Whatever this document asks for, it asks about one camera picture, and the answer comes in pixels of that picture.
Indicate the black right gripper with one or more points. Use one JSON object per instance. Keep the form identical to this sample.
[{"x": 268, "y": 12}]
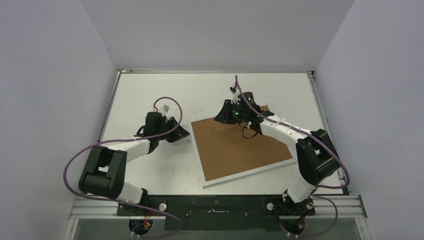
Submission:
[{"x": 228, "y": 110}]

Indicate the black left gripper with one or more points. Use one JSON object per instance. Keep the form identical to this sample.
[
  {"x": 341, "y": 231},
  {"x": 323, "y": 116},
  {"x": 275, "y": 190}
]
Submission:
[{"x": 178, "y": 133}]

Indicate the white picture frame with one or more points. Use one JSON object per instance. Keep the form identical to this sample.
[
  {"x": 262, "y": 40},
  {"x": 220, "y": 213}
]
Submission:
[{"x": 226, "y": 153}]

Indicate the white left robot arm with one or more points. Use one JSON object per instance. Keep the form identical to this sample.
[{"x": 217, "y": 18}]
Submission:
[{"x": 104, "y": 172}]

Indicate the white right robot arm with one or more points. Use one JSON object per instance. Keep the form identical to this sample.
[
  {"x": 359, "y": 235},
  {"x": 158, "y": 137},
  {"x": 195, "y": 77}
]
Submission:
[{"x": 315, "y": 153}]

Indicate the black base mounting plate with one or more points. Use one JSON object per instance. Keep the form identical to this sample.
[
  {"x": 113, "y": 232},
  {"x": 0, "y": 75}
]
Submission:
[{"x": 233, "y": 212}]

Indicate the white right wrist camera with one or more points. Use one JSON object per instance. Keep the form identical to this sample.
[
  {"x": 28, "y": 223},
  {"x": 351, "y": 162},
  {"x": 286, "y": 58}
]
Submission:
[{"x": 235, "y": 94}]

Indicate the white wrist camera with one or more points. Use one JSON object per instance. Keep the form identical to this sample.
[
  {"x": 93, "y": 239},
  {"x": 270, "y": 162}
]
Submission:
[
  {"x": 235, "y": 94},
  {"x": 164, "y": 110}
]

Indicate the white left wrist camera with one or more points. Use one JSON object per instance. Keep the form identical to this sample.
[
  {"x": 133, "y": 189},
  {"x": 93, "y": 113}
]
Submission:
[{"x": 164, "y": 110}]

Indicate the aluminium table front rail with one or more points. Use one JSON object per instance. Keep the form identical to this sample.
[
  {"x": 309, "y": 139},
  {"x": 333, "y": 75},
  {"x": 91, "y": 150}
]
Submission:
[{"x": 348, "y": 206}]

